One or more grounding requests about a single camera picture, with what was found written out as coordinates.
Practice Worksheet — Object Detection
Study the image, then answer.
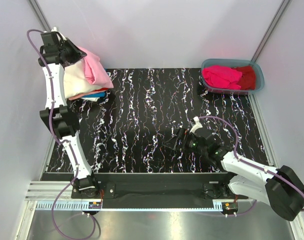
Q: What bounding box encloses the white slotted cable duct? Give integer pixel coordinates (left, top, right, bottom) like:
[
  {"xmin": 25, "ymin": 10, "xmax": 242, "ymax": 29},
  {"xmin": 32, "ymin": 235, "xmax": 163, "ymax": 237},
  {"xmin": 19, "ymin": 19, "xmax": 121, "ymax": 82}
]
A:
[{"xmin": 35, "ymin": 200, "xmax": 223, "ymax": 212}]

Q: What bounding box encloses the salmon folded t-shirt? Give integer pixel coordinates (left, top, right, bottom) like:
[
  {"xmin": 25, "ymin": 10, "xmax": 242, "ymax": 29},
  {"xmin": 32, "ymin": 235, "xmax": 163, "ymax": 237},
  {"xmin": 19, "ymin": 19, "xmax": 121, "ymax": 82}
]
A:
[{"xmin": 68, "ymin": 90, "xmax": 105, "ymax": 101}]

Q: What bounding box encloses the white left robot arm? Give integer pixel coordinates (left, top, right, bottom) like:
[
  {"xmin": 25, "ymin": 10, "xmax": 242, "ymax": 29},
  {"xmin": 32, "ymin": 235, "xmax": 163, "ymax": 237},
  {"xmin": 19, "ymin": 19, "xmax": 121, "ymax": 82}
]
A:
[{"xmin": 38, "ymin": 29, "xmax": 100, "ymax": 198}]

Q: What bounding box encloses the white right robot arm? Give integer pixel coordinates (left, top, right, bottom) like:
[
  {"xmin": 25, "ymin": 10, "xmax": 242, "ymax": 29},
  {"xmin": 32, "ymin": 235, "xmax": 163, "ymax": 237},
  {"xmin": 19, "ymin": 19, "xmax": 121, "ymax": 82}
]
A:
[{"xmin": 165, "ymin": 117, "xmax": 304, "ymax": 222}]

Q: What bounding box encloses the light pink t-shirt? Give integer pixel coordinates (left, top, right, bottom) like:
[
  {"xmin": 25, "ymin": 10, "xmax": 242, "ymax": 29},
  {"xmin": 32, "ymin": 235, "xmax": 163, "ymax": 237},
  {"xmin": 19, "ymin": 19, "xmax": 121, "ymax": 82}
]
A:
[{"xmin": 78, "ymin": 46, "xmax": 114, "ymax": 89}]

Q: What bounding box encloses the grey-blue plastic basket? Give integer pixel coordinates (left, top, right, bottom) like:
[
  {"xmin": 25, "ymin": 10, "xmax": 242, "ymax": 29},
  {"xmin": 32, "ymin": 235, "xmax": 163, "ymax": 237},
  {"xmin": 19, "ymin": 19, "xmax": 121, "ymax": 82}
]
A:
[{"xmin": 201, "ymin": 58, "xmax": 265, "ymax": 95}]

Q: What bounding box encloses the red folded t-shirt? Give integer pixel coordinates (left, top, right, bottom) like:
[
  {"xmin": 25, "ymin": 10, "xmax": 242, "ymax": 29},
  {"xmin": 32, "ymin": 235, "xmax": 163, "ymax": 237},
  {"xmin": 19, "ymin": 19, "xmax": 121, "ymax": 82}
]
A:
[{"xmin": 95, "ymin": 88, "xmax": 109, "ymax": 92}]

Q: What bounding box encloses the dark red crumpled t-shirt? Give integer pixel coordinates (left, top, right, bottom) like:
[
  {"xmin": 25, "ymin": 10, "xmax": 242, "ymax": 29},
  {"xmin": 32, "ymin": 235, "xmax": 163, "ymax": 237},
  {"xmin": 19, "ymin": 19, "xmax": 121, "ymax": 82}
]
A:
[{"xmin": 233, "ymin": 65, "xmax": 257, "ymax": 91}]

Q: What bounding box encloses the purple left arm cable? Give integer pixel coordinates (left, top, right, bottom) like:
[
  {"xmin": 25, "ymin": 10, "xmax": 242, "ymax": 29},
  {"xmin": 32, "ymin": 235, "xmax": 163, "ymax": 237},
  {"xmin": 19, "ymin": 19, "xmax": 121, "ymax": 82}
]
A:
[{"xmin": 26, "ymin": 29, "xmax": 102, "ymax": 238}]

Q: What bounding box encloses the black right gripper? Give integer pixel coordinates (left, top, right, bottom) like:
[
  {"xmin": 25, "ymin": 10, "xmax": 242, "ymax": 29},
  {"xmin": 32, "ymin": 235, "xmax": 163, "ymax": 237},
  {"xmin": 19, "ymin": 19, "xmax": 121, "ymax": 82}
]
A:
[{"xmin": 164, "ymin": 127, "xmax": 207, "ymax": 156}]

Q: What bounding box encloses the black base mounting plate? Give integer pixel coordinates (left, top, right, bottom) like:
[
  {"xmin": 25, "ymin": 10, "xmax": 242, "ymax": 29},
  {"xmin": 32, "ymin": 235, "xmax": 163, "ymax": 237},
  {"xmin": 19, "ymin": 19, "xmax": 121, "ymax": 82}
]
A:
[{"xmin": 71, "ymin": 172, "xmax": 234, "ymax": 207}]

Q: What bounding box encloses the magenta crumpled t-shirt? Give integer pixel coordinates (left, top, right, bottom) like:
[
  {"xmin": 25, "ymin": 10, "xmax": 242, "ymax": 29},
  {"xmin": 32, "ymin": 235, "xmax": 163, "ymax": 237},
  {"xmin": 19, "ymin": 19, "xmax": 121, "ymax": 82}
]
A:
[{"xmin": 201, "ymin": 65, "xmax": 243, "ymax": 90}]

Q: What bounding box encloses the white folded t-shirt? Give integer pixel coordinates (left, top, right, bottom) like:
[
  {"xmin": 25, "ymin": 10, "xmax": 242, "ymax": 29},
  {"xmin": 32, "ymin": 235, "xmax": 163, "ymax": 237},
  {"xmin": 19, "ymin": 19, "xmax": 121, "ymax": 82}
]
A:
[{"xmin": 63, "ymin": 60, "xmax": 97, "ymax": 99}]

